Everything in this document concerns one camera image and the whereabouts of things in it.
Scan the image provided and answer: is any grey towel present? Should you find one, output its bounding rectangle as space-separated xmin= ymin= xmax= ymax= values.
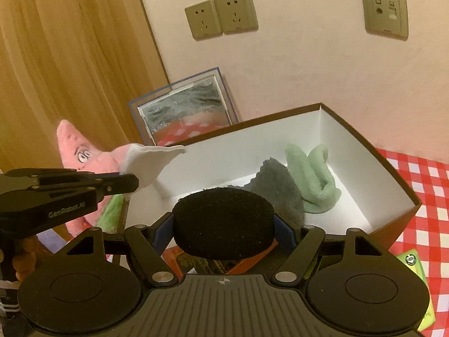
xmin=231 ymin=158 xmax=305 ymax=227

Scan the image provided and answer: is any white sock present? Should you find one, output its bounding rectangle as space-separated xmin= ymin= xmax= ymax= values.
xmin=112 ymin=143 xmax=186 ymax=192

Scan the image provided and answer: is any black round sock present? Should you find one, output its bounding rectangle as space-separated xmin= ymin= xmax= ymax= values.
xmin=173 ymin=187 xmax=275 ymax=260

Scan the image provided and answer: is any person's left hand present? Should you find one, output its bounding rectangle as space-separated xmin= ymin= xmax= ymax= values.
xmin=12 ymin=235 xmax=42 ymax=282

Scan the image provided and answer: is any pink starfish plush toy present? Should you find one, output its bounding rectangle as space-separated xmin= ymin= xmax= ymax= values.
xmin=56 ymin=119 xmax=130 ymax=236

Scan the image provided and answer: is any brown cardboard box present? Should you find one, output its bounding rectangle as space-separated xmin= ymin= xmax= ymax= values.
xmin=124 ymin=104 xmax=421 ymax=247

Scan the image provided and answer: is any green tissue pack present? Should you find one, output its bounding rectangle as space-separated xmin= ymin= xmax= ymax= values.
xmin=396 ymin=248 xmax=437 ymax=333

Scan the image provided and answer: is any red white checkered tablecloth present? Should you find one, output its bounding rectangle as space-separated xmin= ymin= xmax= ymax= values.
xmin=155 ymin=113 xmax=449 ymax=337

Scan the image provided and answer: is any framed picture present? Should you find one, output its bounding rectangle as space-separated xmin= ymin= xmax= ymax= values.
xmin=128 ymin=67 xmax=239 ymax=146

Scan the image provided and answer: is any wooden door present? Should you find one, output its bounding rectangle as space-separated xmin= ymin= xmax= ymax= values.
xmin=1 ymin=0 xmax=168 ymax=171

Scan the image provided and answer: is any double wall socket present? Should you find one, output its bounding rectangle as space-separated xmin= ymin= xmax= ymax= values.
xmin=184 ymin=0 xmax=259 ymax=40

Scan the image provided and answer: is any single wall socket plate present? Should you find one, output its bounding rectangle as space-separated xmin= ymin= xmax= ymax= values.
xmin=362 ymin=0 xmax=409 ymax=40

